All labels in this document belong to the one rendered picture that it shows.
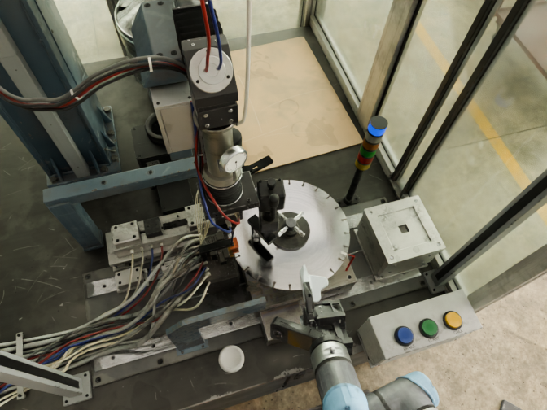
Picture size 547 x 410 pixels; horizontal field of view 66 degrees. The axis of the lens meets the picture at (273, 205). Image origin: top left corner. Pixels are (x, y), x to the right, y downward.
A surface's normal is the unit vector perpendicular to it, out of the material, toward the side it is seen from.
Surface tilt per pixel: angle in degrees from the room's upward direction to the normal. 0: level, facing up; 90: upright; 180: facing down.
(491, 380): 0
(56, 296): 0
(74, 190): 0
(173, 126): 90
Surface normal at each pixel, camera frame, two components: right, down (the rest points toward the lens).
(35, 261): 0.04, -0.48
